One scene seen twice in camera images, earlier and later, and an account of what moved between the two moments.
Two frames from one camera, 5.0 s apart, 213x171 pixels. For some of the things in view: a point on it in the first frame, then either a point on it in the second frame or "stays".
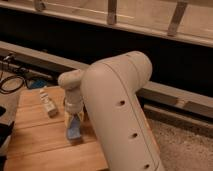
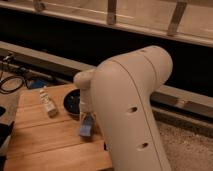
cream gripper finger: x=67 y=118 to x=81 y=118
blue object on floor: x=39 y=83 stays
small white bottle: x=48 y=104 stays
